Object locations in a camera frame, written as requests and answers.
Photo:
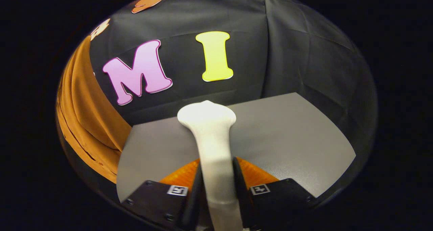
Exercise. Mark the white garment steamer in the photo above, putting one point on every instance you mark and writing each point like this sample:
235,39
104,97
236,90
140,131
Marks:
214,146

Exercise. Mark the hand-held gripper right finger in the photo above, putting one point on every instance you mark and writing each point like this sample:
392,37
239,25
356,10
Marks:
277,200

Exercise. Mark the black backdrop cloth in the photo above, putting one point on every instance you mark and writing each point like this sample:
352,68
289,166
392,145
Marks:
287,48

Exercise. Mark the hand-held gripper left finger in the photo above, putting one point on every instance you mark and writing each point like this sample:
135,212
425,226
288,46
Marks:
162,199

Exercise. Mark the orange button-up shirt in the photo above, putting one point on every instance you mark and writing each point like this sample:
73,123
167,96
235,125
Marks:
88,122

